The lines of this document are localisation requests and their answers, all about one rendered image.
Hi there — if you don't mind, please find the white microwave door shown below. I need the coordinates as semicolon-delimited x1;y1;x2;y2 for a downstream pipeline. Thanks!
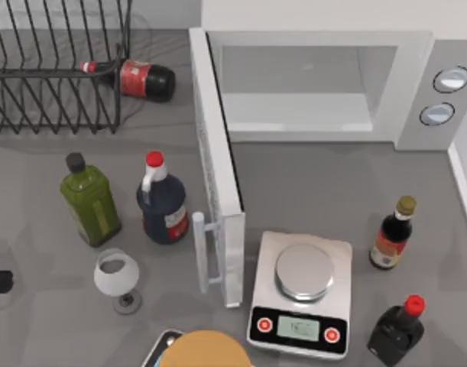
188;27;246;309

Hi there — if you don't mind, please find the dark jug bottle red cap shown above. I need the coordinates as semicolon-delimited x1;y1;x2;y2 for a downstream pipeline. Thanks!
136;151;190;245

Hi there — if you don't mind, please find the silver kitchen scale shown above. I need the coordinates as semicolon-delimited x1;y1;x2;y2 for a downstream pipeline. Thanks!
246;230;353;362

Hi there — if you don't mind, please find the dark cola bottle red label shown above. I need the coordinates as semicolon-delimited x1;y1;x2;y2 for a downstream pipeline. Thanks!
79;59;177;103

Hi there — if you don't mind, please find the green oil bottle black cap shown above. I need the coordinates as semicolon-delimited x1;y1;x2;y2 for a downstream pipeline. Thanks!
59;151;122;248

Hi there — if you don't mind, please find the white wine glass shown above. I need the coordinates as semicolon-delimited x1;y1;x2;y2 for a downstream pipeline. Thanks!
93;248;143;315

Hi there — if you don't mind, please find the orange round lid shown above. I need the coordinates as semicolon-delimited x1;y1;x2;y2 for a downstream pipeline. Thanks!
158;330;255;367

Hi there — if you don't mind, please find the dark sauce bottle gold cap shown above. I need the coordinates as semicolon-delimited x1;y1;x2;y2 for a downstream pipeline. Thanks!
368;195;417;271

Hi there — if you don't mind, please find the black and silver phone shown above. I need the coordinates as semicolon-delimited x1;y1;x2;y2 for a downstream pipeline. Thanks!
140;329;184;367

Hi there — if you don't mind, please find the pale microwave oven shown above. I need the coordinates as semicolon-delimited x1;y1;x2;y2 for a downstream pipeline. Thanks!
200;29;467;151

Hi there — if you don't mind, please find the grey microwave knob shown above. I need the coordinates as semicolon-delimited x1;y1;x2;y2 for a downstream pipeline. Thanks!
419;102;456;126
432;65;467;94

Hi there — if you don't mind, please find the black bottle red cap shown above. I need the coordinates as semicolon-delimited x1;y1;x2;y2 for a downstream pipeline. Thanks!
366;294;426;367

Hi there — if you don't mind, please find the white microwave door handle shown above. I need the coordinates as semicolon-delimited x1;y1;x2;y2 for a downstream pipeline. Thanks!
191;212;222;294

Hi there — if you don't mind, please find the black wire dish rack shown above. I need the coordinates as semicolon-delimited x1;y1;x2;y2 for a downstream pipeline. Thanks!
0;0;134;135

